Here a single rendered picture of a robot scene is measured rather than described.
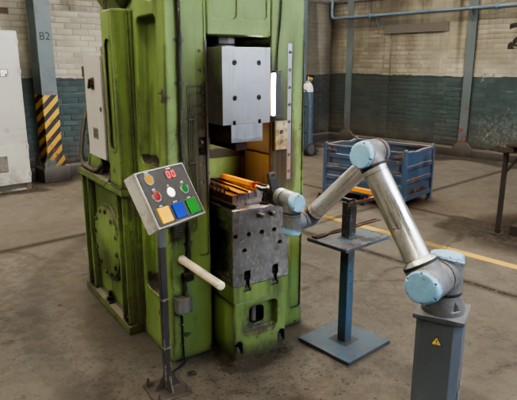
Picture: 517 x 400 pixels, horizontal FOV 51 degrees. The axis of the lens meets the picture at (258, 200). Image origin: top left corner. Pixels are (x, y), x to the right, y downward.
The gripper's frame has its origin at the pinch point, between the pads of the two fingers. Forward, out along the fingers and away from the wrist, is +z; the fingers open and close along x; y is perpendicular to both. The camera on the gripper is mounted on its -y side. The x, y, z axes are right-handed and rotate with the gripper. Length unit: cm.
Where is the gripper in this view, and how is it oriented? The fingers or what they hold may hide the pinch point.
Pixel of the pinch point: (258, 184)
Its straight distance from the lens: 294.7
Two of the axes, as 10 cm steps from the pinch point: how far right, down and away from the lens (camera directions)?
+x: 8.4, -1.4, 5.2
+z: -5.4, -2.2, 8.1
